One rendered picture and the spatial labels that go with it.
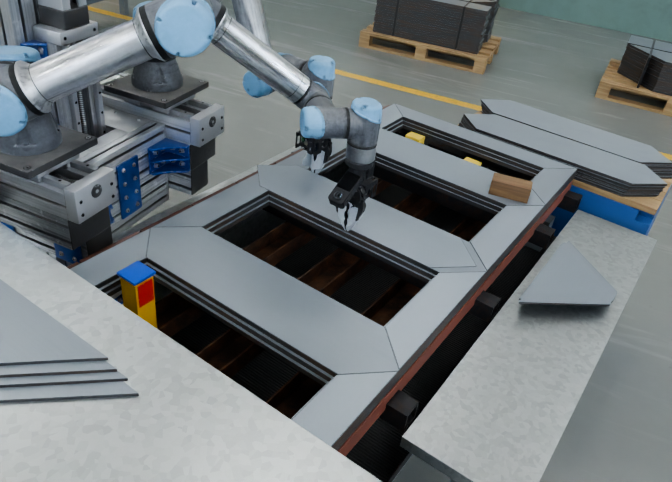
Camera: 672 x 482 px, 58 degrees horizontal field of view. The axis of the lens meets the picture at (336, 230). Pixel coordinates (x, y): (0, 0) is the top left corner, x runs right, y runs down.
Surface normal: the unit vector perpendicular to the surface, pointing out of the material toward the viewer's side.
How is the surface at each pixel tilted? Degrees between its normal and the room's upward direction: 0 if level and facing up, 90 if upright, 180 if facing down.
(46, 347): 0
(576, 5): 90
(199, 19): 87
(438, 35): 90
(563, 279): 0
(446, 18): 90
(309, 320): 0
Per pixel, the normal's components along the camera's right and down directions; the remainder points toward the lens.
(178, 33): 0.32, 0.51
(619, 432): 0.11, -0.83
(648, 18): -0.40, 0.48
